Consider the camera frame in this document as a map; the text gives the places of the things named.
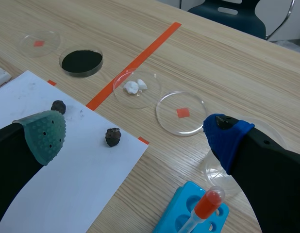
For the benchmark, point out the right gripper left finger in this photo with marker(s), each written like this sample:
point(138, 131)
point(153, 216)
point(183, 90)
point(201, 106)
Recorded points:
point(21, 148)

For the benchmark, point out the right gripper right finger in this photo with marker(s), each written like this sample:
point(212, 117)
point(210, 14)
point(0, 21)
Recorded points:
point(271, 170)

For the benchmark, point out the empty clear glass dish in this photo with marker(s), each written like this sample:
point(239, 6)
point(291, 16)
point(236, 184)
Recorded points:
point(219, 180)
point(39, 43)
point(180, 112)

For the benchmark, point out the small dark round stone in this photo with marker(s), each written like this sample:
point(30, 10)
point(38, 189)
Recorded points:
point(58, 106)

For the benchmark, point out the white sheet of paper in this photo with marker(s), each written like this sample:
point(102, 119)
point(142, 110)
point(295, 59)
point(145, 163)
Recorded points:
point(74, 167)

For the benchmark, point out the small white tile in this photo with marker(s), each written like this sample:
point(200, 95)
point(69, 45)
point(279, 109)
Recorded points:
point(0, 74)

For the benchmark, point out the dropper with red bulb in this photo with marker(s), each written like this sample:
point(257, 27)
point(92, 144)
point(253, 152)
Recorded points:
point(203, 208)

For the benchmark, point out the small dark ridged stone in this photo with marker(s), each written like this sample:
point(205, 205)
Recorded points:
point(113, 137)

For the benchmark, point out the turquoise rack with round holes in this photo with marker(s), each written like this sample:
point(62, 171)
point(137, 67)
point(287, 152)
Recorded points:
point(186, 213)

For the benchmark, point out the glass dish with black powder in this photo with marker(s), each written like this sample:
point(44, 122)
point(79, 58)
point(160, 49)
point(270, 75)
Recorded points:
point(81, 61)

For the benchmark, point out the white lump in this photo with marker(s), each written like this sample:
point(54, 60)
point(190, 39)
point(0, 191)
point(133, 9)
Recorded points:
point(130, 87)
point(142, 84)

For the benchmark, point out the dark blue chair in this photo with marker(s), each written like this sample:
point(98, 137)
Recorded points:
point(233, 15)

